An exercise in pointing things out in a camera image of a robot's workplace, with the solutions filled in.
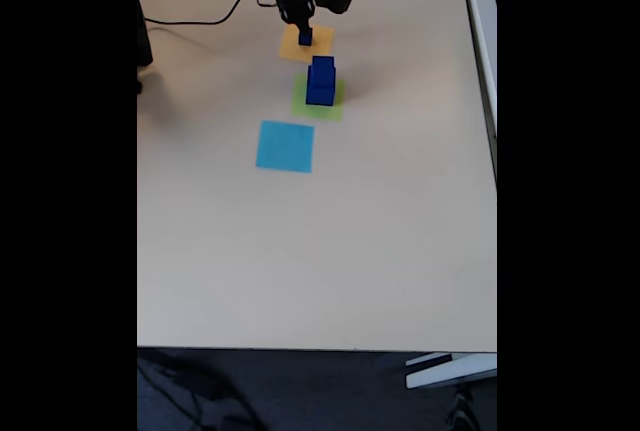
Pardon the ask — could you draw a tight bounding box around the black floor cable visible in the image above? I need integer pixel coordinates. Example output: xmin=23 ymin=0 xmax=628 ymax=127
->
xmin=137 ymin=350 xmax=264 ymax=431

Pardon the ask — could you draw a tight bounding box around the light blue paper square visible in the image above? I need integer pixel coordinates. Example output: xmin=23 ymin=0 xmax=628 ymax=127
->
xmin=255 ymin=119 xmax=316 ymax=174

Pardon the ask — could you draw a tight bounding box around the medium blue cube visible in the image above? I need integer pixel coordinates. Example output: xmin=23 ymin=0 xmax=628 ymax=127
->
xmin=308 ymin=55 xmax=336 ymax=90

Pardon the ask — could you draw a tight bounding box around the white table leg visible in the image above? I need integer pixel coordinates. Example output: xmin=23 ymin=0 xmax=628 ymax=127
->
xmin=404 ymin=352 xmax=498 ymax=390

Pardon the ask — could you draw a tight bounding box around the orange paper square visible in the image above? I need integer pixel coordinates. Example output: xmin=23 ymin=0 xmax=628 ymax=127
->
xmin=277 ymin=23 xmax=335 ymax=66

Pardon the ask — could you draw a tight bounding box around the green paper square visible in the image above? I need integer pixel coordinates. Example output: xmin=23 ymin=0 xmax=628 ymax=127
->
xmin=290 ymin=74 xmax=347 ymax=123

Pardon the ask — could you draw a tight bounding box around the white neighbouring table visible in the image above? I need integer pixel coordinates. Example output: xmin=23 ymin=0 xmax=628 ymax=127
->
xmin=458 ymin=0 xmax=498 ymax=183

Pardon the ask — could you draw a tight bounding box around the large blue cube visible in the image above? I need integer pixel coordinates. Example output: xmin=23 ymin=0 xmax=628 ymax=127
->
xmin=305 ymin=75 xmax=338 ymax=107

